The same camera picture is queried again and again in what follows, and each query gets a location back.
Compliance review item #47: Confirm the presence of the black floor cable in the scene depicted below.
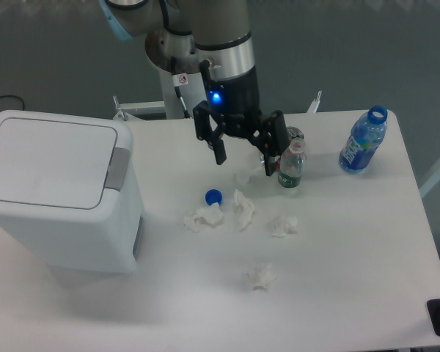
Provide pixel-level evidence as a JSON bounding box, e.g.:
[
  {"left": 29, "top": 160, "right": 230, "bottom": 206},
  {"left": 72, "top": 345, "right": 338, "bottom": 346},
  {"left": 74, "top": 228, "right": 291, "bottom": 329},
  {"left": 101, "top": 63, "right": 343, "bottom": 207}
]
[{"left": 0, "top": 95, "right": 25, "bottom": 111}]

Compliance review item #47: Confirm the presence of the blue bottle cap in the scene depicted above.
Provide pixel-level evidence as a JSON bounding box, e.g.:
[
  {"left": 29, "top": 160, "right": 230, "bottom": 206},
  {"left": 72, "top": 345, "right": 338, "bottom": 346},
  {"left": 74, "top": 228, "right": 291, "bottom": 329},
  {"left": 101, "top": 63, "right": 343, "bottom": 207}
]
[{"left": 205, "top": 188, "right": 223, "bottom": 205}]

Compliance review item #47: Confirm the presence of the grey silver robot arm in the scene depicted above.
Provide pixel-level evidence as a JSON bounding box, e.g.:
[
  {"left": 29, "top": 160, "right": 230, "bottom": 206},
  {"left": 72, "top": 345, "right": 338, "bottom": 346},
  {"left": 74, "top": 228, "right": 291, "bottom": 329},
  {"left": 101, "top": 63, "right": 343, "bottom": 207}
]
[{"left": 100, "top": 1, "right": 289, "bottom": 176}]

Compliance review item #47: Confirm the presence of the crumpled white tissue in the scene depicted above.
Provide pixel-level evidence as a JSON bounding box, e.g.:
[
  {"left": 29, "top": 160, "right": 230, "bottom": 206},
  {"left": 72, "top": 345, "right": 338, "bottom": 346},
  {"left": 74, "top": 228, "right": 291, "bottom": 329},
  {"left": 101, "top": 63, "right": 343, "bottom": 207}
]
[
  {"left": 269, "top": 216, "right": 298, "bottom": 238},
  {"left": 246, "top": 263, "right": 276, "bottom": 290},
  {"left": 183, "top": 202, "right": 224, "bottom": 232},
  {"left": 233, "top": 189, "right": 255, "bottom": 232}
]

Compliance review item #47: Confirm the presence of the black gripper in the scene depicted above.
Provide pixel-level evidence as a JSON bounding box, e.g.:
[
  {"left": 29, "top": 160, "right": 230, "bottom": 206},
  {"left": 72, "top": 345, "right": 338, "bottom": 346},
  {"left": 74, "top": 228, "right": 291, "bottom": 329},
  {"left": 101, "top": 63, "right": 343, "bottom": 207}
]
[{"left": 193, "top": 60, "right": 290, "bottom": 176}]

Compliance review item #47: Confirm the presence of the white trash can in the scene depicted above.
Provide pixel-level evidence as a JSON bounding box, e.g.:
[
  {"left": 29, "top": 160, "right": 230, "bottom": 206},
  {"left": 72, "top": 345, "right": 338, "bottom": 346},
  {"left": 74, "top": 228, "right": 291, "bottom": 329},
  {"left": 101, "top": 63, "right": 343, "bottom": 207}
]
[{"left": 0, "top": 110, "right": 144, "bottom": 273}]

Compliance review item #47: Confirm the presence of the clear green-label plastic bottle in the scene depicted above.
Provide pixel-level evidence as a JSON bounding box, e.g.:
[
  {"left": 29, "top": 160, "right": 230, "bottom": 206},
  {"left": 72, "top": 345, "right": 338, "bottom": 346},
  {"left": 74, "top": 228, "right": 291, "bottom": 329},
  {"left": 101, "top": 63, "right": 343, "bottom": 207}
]
[{"left": 278, "top": 137, "right": 306, "bottom": 188}]

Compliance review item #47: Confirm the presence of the blue plastic bottle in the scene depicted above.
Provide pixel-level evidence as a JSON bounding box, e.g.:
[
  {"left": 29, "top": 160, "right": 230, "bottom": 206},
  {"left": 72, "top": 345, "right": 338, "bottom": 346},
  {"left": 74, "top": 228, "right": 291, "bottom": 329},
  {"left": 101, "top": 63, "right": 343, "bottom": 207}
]
[{"left": 339, "top": 105, "right": 388, "bottom": 174}]

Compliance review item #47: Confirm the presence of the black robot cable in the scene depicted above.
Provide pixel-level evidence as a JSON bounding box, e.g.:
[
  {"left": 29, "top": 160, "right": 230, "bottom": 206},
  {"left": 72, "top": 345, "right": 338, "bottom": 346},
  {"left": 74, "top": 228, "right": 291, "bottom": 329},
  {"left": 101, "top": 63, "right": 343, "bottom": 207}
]
[{"left": 169, "top": 56, "right": 191, "bottom": 119}]

